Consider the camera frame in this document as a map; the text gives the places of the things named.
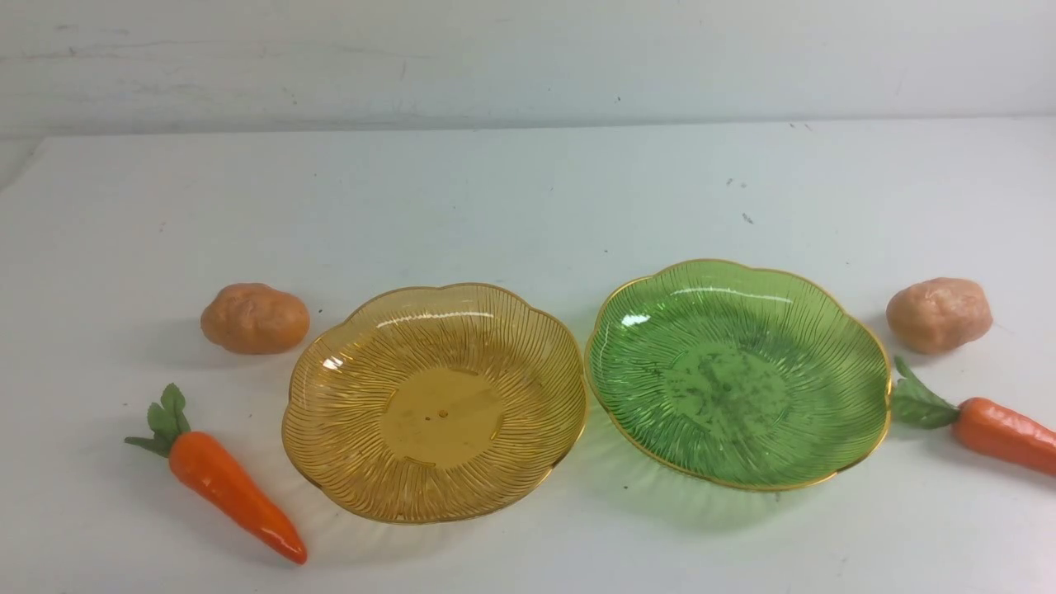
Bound brown potato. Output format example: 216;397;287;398
200;283;310;355
885;277;993;355

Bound orange carrot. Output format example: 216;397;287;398
891;357;1055;477
124;383;309;565

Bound amber glass plate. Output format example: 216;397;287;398
280;283;588;524

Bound green glass plate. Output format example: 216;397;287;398
584;259;893;491

